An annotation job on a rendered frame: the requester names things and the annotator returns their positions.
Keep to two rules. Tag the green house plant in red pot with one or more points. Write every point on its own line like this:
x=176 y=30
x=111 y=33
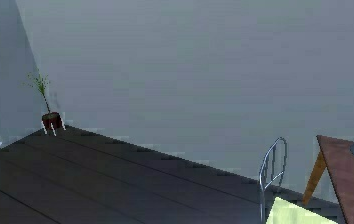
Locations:
x=51 y=120

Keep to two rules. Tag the metal chair with pale seat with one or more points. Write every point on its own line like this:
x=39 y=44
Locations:
x=286 y=211

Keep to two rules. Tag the brown wooden table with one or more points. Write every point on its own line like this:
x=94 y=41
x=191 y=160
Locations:
x=346 y=180

